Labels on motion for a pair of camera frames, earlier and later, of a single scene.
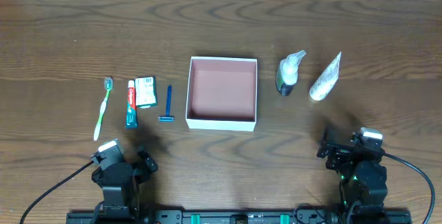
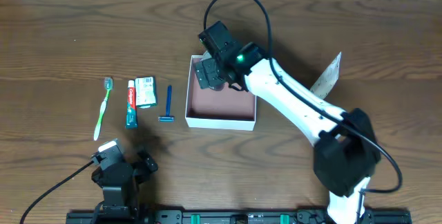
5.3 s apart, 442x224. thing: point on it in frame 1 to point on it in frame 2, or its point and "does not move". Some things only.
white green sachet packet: [146, 92] does not move
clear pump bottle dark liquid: [287, 72] to [206, 55]
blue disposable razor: [167, 117] does not move
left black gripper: [139, 165] does not move
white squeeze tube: [326, 79] does not move
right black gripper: [335, 151] to [210, 72]
